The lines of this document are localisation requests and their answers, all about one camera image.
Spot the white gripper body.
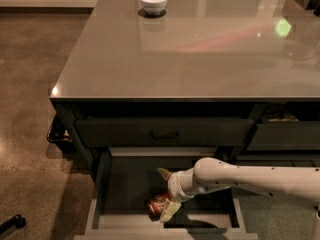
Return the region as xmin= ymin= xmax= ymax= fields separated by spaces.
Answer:
xmin=168 ymin=169 xmax=195 ymax=203

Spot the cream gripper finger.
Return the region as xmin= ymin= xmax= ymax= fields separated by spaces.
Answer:
xmin=157 ymin=168 xmax=172 ymax=181
xmin=160 ymin=199 xmax=181 ymax=223

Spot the red coke can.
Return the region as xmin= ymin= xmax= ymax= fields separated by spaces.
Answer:
xmin=147 ymin=192 xmax=171 ymax=216

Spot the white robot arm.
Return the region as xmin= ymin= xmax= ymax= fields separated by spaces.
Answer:
xmin=158 ymin=157 xmax=320 ymax=240

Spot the open grey middle drawer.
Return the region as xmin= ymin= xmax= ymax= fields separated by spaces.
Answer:
xmin=74 ymin=148 xmax=259 ymax=240

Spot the dark top drawer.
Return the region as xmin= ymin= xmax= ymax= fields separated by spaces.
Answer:
xmin=75 ymin=117 xmax=254 ymax=147

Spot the dark drawer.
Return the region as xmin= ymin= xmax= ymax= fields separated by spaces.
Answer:
xmin=248 ymin=121 xmax=320 ymax=151
xmin=235 ymin=154 xmax=320 ymax=167
xmin=75 ymin=117 xmax=254 ymax=147

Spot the dark cabinet counter unit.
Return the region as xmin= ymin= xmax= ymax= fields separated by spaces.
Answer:
xmin=49 ymin=0 xmax=320 ymax=198

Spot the right middle dark drawer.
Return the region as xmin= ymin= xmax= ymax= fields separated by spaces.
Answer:
xmin=235 ymin=154 xmax=320 ymax=167

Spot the right upper dark drawer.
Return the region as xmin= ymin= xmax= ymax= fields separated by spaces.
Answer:
xmin=248 ymin=121 xmax=320 ymax=151

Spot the black object on floor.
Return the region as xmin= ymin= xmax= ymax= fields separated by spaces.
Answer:
xmin=0 ymin=214 xmax=26 ymax=236

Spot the white ceramic bowl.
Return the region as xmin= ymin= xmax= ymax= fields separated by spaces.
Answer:
xmin=139 ymin=0 xmax=168 ymax=15

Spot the black drawer handle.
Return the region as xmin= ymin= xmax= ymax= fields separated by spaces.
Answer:
xmin=150 ymin=131 xmax=179 ymax=140

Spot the black side rail handle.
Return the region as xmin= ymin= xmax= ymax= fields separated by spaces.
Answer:
xmin=47 ymin=115 xmax=71 ymax=144

